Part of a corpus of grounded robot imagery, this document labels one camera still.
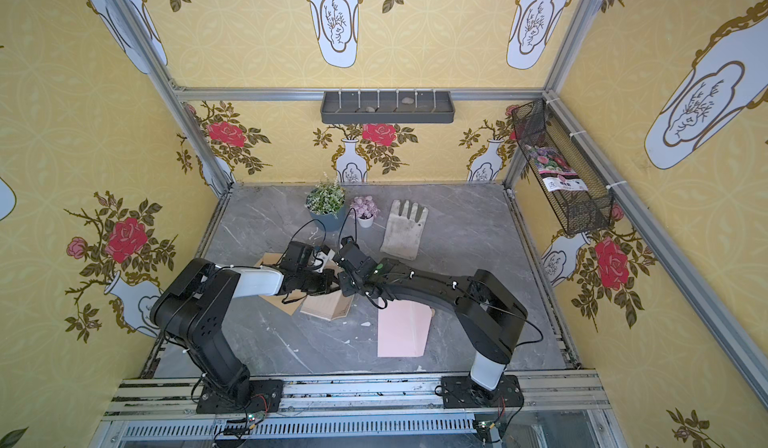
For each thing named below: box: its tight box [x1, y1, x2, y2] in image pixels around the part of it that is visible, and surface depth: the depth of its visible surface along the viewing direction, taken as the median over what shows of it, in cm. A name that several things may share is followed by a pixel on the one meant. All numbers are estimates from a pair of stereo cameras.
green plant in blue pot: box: [305, 182, 346, 232], surface depth 98 cm
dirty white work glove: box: [380, 199, 429, 261], surface depth 108 cm
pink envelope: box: [377, 299, 433, 358], surface depth 86 cm
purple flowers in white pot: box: [350, 195, 380, 229], surface depth 104 cm
